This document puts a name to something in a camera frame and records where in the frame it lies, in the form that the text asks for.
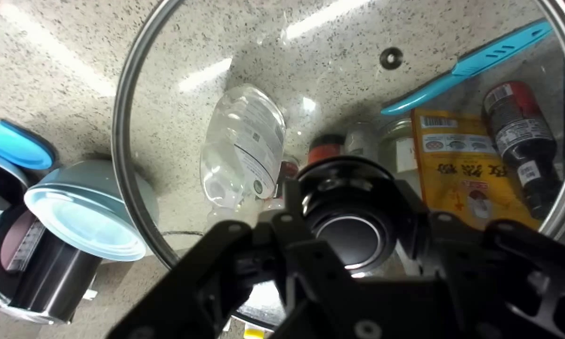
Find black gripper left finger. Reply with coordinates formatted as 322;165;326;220
108;178;347;339

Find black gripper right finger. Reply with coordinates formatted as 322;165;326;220
400;180;565;339

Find glass lid with black knob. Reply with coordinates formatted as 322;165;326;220
111;0;565;263

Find yellow label oil bottle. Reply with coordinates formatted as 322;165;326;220
411;109;541;229

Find light blue stacked bowls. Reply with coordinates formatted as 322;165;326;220
25;159;147;261

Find dark soy sauce bottle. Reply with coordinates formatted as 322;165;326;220
482;80;562;218

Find clear spray bottle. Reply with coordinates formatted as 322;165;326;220
200;84;285;208

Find black electric kettle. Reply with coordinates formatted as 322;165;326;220
0;203;100;323

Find blue spatula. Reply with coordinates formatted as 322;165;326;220
381;18;550;114

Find blue silicone pad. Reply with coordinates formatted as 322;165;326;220
0;118;57;171

